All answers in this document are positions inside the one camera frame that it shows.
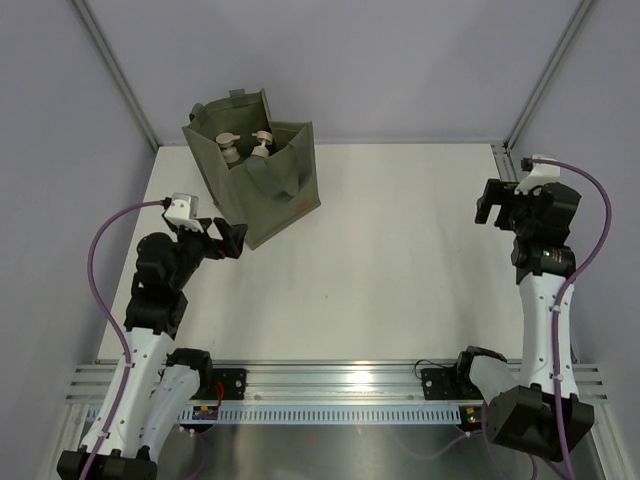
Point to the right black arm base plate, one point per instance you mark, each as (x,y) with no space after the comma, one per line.
(445,384)

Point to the grey-green pump soap bottle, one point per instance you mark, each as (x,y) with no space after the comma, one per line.
(260,152)

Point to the aluminium front rail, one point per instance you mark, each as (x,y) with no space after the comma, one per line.
(320,383)

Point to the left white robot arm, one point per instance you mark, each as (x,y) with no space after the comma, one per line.
(154,379)

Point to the white slotted cable duct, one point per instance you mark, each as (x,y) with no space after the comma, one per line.
(323,415)

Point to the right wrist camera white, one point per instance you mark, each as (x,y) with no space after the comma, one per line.
(540,170)

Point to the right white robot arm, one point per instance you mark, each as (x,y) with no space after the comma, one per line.
(538,411)

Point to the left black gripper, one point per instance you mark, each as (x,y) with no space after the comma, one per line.
(231,234)

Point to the aluminium frame post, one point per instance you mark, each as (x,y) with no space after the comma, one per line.
(555,61)
(105,52)

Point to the right aluminium frame post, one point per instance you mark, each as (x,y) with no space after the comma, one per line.
(555,61)

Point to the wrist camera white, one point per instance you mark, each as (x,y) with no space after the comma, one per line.
(540,170)
(180,212)

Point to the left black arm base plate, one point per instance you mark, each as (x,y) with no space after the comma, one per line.
(229,382)

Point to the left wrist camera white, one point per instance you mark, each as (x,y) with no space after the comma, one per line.
(180,212)

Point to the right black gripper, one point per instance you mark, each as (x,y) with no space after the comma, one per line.
(496,193)

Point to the left aluminium frame post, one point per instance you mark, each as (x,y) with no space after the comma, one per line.
(105,52)

